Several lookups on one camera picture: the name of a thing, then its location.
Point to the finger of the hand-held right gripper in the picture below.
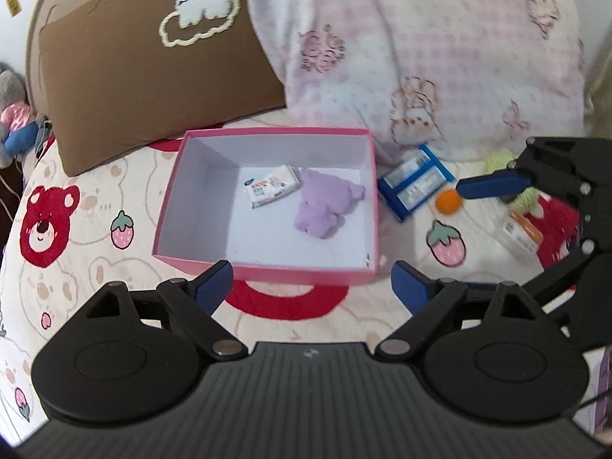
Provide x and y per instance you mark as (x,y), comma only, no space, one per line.
(492,185)
(564,267)

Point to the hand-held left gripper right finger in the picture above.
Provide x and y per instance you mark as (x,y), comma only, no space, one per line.
(410,288)

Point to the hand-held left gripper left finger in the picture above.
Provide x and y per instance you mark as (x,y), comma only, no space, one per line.
(215,288)

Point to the green yarn ball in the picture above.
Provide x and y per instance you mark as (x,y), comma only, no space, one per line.
(499,160)

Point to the orange makeup sponge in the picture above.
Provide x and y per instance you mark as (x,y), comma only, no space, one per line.
(447,201)

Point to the clear box with orange label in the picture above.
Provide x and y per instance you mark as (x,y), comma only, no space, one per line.
(523,234)

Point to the pink cardboard box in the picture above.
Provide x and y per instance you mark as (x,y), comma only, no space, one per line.
(215,229)

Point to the blue wipes packet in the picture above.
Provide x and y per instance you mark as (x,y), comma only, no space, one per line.
(413,184)

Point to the white tissue pack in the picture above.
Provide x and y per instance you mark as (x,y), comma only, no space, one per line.
(272,186)

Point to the purple plush bear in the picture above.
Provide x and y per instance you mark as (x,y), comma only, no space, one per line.
(325,201)

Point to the red bear printed blanket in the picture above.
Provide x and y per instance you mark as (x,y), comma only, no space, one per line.
(95,248)

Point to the gold satin curtain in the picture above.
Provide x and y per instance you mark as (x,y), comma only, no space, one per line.
(600,95)

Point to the pink checked pillow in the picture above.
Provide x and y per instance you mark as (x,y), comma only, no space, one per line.
(420,57)

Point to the brown pillow with cloud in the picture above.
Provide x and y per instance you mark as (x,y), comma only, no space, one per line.
(143,95)

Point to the grey plush toy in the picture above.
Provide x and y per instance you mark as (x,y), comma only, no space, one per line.
(14,119)

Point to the yellow wall tag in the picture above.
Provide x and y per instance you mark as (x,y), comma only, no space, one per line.
(13,4)

